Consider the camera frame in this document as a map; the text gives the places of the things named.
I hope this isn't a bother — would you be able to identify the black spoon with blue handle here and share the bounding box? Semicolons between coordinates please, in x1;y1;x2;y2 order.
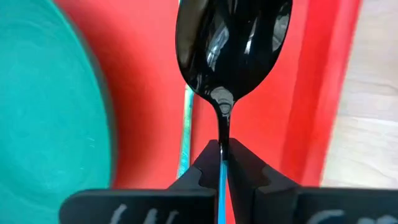
175;0;293;224

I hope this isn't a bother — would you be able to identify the red plastic tray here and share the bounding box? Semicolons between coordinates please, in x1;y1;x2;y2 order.
54;0;363;224

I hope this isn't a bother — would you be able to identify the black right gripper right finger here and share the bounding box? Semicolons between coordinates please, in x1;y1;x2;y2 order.
226;138;398;224

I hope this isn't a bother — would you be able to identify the teal round plate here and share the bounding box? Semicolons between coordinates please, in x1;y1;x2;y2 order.
0;0;118;224

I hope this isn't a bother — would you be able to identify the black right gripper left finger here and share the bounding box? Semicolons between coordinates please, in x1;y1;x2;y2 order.
58;139;222;224

